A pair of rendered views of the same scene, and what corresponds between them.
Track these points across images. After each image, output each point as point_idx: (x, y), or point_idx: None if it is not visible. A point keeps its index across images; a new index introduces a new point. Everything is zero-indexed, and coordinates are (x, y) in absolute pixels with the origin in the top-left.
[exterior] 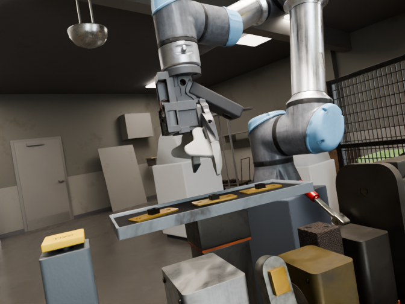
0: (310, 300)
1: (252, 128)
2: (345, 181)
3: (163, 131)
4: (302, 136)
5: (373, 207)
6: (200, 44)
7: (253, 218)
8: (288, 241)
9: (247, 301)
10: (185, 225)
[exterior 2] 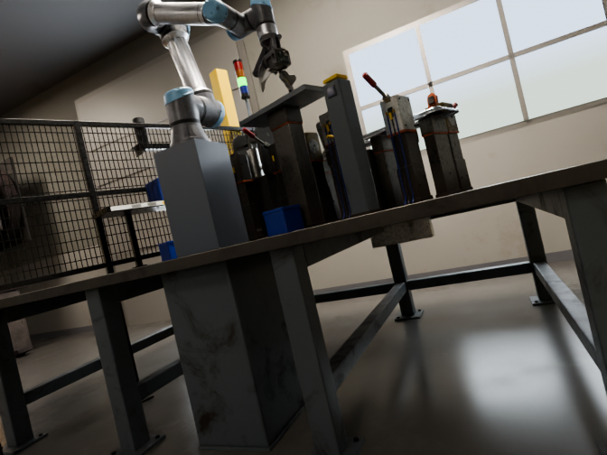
0: (318, 141)
1: (189, 93)
2: (260, 130)
3: (278, 60)
4: (219, 110)
5: (272, 140)
6: (243, 29)
7: (210, 153)
8: (229, 169)
9: None
10: (287, 112)
